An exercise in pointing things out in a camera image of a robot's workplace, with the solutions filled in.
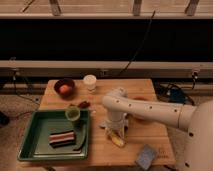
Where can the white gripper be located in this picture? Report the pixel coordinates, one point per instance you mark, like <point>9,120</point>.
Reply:
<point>117,127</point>

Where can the yellow banana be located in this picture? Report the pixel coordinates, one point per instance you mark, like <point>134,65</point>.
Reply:
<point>116,139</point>

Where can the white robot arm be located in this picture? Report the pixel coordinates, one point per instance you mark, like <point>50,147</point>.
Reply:
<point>197,121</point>

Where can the orange bowl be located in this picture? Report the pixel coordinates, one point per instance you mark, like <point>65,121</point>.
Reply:
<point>136,115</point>

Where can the dark purple bowl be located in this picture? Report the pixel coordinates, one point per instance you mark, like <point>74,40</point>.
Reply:
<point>64,81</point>

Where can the grey blue cloth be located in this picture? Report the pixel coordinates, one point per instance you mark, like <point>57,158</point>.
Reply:
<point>103,125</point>

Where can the dark green vegetable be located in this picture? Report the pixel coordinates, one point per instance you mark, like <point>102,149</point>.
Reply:
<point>81,140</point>

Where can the blue sponge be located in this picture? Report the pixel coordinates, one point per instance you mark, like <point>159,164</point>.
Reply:
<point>145,157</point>

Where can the small brown object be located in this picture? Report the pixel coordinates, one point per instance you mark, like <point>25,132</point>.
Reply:
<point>84,104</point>

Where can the small green cup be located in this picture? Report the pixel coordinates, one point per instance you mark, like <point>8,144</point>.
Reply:
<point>72,113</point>

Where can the white cup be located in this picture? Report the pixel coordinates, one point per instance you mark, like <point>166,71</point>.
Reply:
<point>90,82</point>

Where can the striped block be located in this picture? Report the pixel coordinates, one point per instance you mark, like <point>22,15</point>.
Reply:
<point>60,139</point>

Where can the blue power adapter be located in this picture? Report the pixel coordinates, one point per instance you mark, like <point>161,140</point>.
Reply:
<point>176,96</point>

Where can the orange fruit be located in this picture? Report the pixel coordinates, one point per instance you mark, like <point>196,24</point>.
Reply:
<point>64,89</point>

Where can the green tray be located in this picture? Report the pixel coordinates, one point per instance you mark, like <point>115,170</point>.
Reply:
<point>35,145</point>

